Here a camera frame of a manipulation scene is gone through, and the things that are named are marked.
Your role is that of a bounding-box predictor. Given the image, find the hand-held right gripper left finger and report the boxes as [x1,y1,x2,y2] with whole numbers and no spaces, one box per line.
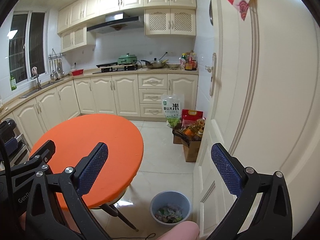
[25,142,113,240]

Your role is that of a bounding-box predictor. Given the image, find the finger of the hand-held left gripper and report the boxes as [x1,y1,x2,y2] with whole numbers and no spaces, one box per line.
[7,140,56,181]

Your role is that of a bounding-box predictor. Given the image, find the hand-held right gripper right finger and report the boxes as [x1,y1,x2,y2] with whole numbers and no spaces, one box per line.
[205,143,293,240]

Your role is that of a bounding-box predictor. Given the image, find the blue plastic bin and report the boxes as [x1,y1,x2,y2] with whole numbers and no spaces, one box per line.
[150,191,192,227]

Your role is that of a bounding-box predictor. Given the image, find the stainless built-in appliance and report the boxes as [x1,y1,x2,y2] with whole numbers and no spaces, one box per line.
[0,117,32,167]

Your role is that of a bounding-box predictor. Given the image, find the orange covered round table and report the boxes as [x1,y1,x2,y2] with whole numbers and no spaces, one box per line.
[29,114,144,232]

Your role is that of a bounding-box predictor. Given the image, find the large cardboard box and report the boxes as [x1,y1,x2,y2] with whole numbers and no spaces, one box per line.
[183,137,202,163]

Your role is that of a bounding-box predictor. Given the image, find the yellow cooking oil bottle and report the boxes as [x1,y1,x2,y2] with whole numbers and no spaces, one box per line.
[195,117,206,131]
[186,124,203,141]

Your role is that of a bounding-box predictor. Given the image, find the small cardboard box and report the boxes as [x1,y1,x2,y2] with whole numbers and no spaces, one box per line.
[172,129,186,145]

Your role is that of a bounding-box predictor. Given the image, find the red box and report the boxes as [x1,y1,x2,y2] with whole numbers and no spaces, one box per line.
[181,109,204,128]

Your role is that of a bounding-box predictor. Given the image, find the steel kitchen sink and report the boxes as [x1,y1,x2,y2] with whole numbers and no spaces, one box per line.
[19,80,62,99]

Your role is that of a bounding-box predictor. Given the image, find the cream base kitchen cabinets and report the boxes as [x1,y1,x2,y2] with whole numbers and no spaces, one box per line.
[0,71,200,150]

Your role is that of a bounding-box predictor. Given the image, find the person's leg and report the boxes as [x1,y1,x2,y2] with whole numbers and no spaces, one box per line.
[160,221,200,240]

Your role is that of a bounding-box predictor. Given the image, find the clear printed rice bag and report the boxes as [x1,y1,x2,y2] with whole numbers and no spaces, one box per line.
[161,94,185,128]

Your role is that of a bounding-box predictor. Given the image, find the cream cabinet drawer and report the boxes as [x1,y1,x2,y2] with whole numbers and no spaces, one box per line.
[139,89,168,105]
[138,74,168,90]
[140,104,168,118]

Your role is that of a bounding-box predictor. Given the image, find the cream panelled door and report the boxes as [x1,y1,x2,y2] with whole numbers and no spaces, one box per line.
[197,0,320,240]

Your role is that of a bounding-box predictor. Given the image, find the black gas stove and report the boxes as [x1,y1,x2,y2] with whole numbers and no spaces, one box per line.
[92,65,141,75]

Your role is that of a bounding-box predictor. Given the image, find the dark kitchen window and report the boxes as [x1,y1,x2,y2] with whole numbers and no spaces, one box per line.
[9,11,47,83]

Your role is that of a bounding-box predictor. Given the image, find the cluster of condiment bottles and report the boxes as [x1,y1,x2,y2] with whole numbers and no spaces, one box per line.
[179,50,198,71]

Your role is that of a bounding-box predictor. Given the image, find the green cooking pot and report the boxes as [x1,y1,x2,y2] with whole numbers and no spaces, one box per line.
[117,53,139,65]

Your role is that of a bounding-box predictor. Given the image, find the steel wok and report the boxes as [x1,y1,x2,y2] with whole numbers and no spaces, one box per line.
[141,58,169,70]

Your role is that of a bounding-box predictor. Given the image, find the black range hood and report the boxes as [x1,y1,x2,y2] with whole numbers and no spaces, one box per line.
[86,12,145,35]

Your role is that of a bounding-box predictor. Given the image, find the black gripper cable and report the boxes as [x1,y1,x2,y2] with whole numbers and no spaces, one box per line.
[0,140,13,205]

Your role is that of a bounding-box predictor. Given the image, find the wall utensil rack with ladles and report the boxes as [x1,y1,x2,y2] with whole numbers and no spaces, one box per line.
[48,49,67,81]

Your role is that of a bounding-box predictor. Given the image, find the brass door handle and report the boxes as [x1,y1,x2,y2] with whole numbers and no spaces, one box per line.
[205,52,217,97]

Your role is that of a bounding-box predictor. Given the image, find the lattice door wall cabinet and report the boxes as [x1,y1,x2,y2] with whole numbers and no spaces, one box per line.
[144,9,197,37]
[61,26,97,53]

